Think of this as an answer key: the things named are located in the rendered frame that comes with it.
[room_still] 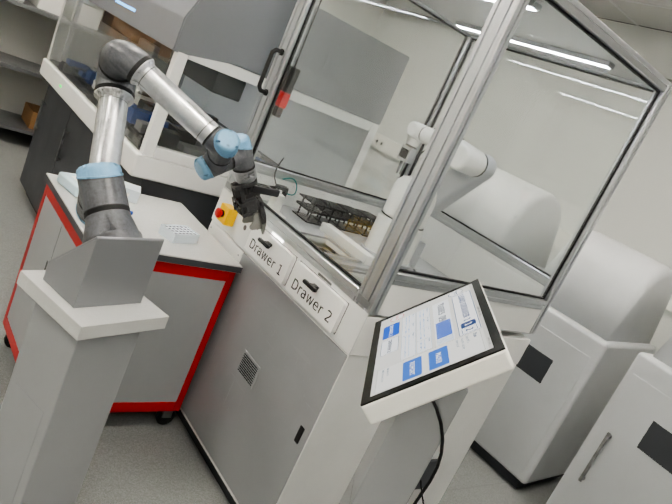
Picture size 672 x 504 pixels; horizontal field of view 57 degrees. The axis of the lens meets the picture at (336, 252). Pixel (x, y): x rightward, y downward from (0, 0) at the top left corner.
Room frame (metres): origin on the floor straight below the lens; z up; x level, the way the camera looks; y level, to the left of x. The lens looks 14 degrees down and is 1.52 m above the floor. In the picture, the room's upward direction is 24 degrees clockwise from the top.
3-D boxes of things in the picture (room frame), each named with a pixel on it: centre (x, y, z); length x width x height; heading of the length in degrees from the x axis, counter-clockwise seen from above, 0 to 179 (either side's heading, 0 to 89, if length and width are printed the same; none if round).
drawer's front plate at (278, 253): (2.15, 0.22, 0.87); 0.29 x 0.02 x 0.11; 43
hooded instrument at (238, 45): (3.66, 1.14, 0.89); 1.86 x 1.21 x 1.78; 43
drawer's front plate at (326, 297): (1.92, 0.00, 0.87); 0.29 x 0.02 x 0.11; 43
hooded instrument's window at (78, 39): (3.63, 1.14, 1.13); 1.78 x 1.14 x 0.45; 43
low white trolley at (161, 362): (2.24, 0.72, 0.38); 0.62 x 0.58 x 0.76; 43
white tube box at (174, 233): (2.20, 0.56, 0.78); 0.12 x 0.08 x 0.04; 151
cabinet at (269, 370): (2.45, -0.16, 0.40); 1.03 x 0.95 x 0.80; 43
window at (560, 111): (2.10, -0.50, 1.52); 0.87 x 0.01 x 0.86; 133
